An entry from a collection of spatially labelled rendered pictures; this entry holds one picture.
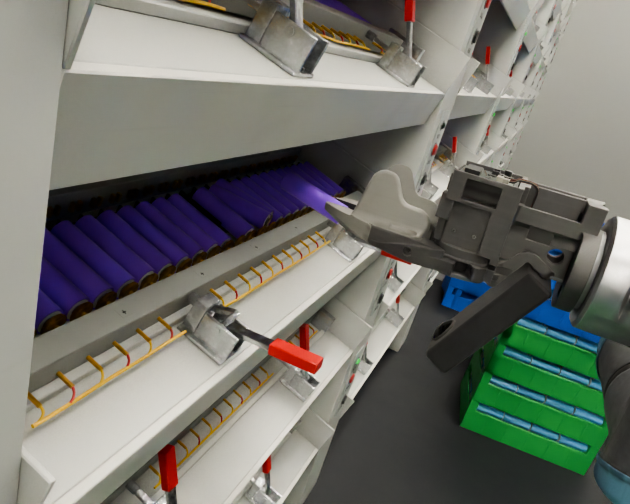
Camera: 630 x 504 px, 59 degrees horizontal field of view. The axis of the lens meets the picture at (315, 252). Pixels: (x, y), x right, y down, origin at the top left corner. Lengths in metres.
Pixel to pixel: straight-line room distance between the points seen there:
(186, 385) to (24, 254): 0.20
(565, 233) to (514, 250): 0.04
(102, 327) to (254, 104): 0.15
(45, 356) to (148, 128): 0.14
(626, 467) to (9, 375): 0.44
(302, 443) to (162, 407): 0.62
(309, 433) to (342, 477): 0.23
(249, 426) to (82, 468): 0.35
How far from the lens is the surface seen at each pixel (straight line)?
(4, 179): 0.17
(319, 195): 0.49
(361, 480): 1.17
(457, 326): 0.48
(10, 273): 0.19
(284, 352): 0.37
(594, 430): 1.46
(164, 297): 0.37
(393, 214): 0.46
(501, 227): 0.43
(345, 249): 0.61
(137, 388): 0.35
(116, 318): 0.34
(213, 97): 0.24
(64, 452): 0.31
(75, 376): 0.33
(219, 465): 0.59
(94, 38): 0.21
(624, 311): 0.44
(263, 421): 0.65
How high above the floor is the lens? 0.76
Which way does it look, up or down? 21 degrees down
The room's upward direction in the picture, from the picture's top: 17 degrees clockwise
